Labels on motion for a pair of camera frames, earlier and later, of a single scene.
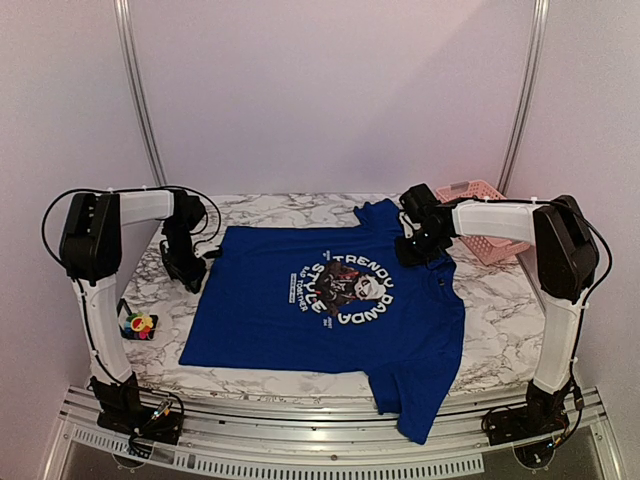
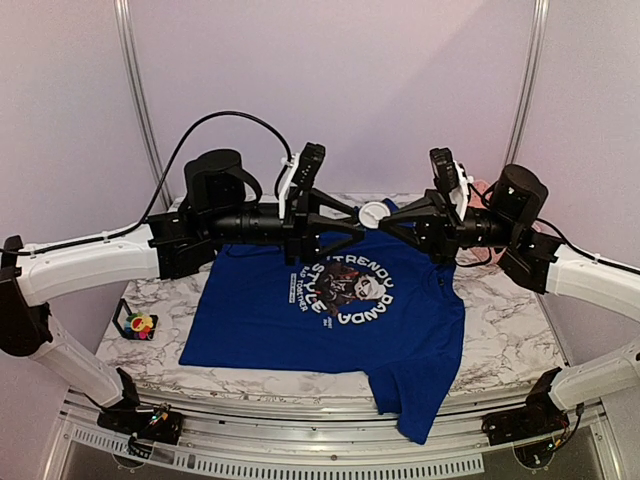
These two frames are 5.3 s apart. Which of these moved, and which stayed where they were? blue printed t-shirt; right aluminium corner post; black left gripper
Moved: black left gripper
Stayed: blue printed t-shirt; right aluminium corner post
